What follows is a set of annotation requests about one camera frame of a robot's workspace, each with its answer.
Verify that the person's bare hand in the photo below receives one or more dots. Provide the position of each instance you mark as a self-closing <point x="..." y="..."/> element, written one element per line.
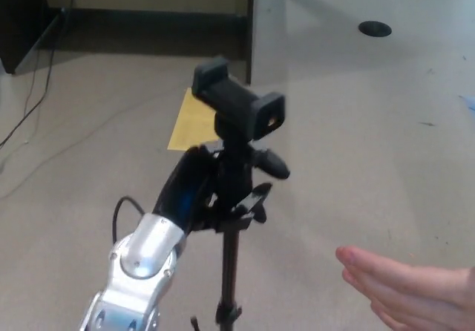
<point x="415" y="290"/>

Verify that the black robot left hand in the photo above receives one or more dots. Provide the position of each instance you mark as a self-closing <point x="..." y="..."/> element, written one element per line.
<point x="182" y="190"/>

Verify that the black tripod with phone holder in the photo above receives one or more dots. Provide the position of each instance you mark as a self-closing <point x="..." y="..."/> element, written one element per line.
<point x="231" y="257"/>

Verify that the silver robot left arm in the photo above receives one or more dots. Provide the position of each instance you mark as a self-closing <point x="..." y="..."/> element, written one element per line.
<point x="141" y="271"/>

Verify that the yellow paper sheet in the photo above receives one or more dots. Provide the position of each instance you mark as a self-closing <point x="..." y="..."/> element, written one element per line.
<point x="187" y="130"/>

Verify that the round black floor grommet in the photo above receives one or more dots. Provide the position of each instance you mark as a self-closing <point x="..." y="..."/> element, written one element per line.
<point x="375" y="29"/>

